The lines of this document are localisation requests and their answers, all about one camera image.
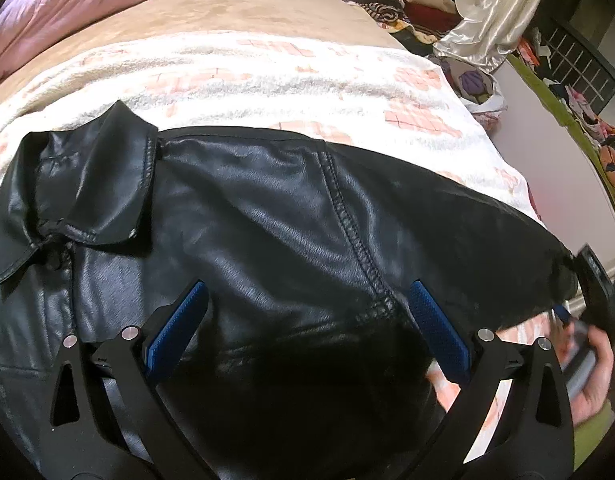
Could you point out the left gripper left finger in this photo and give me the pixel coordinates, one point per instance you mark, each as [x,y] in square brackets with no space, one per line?
[80,437]

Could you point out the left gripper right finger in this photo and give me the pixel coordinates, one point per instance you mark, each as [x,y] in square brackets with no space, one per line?
[533,438]

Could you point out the black leather jacket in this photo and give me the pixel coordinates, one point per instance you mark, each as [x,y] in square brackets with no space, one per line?
[306,366]

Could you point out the green sleeve right forearm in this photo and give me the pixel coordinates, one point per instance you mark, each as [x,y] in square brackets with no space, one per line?
[588,435]

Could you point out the right hand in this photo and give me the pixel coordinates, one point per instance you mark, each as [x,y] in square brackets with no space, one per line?
[589,401]

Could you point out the black metal rack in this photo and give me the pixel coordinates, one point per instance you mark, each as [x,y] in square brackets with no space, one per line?
[576,63]

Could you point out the purple patterned bag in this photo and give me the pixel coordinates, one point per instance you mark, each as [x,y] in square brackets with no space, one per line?
[479,92]

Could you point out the cream satin curtain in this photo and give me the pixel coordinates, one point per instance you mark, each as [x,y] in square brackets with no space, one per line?
[489,30]

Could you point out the white pink patterned blanket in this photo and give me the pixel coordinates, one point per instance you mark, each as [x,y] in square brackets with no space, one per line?
[382,100]

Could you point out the beige bed sheet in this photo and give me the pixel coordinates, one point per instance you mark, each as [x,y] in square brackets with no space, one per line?
[330,20]

